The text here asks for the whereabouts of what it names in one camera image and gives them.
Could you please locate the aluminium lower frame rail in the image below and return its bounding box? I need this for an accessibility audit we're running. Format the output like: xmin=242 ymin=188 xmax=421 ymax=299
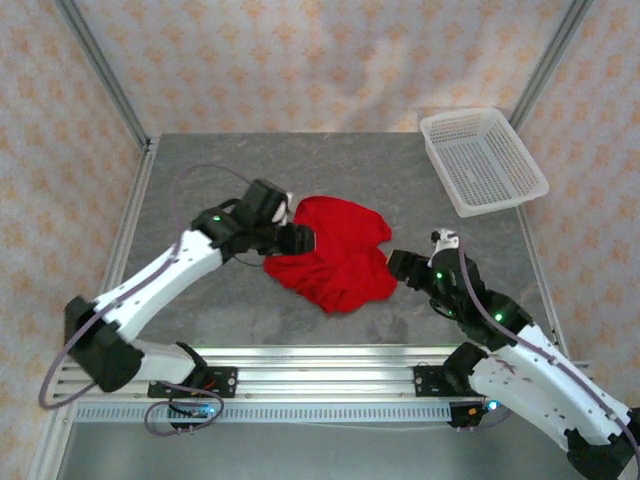
xmin=27 ymin=399 xmax=76 ymax=480

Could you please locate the small controller circuit board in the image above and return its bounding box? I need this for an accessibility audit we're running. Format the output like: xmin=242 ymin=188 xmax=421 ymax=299
xmin=467 ymin=397 xmax=516 ymax=416
xmin=167 ymin=403 xmax=216 ymax=420

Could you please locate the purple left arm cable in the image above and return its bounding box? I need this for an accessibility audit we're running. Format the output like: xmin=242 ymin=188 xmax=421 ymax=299
xmin=38 ymin=163 xmax=256 ymax=437

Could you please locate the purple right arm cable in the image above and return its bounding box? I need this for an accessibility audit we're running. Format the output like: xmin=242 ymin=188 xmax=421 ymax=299
xmin=454 ymin=234 xmax=640 ymax=456

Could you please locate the aluminium base rail beam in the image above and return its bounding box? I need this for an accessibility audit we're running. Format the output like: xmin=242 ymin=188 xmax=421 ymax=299
xmin=52 ymin=344 xmax=601 ymax=401

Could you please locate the aluminium table edge rail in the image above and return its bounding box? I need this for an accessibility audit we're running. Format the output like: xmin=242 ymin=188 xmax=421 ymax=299
xmin=519 ymin=207 xmax=571 ymax=364
xmin=79 ymin=137 xmax=161 ymax=364

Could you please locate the white slotted cable duct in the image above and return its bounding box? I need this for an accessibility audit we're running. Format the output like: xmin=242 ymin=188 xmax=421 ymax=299
xmin=73 ymin=403 xmax=454 ymax=425

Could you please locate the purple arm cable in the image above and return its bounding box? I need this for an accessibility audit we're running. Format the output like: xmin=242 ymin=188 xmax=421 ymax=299
xmin=38 ymin=163 xmax=256 ymax=437
xmin=454 ymin=234 xmax=640 ymax=456

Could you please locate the white plastic mesh basket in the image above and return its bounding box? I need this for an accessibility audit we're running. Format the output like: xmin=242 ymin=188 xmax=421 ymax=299
xmin=418 ymin=106 xmax=550 ymax=219

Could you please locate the aluminium frame post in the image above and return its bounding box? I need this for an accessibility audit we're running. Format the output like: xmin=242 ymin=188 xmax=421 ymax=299
xmin=508 ymin=0 xmax=596 ymax=132
xmin=52 ymin=0 xmax=154 ymax=151

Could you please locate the red t-shirt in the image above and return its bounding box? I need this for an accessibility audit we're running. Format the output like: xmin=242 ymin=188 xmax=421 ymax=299
xmin=263 ymin=195 xmax=399 ymax=315

